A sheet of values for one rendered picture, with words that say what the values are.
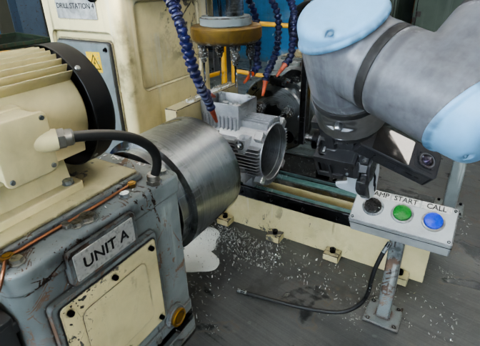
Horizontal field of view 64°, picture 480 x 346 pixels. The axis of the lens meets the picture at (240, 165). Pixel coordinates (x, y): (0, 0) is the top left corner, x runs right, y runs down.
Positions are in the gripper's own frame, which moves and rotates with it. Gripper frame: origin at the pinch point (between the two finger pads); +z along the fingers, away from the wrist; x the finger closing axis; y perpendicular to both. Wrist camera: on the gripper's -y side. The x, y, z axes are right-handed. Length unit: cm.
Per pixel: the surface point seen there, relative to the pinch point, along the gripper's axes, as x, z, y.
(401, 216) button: 0.8, 4.8, -5.0
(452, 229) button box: 0.3, 5.6, -12.9
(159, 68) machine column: -23, 2, 64
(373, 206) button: 0.3, 4.8, -0.2
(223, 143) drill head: -3.5, 0.5, 32.2
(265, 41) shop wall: -441, 380, 320
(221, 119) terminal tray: -17.4, 12.5, 44.9
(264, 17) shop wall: -464, 346, 322
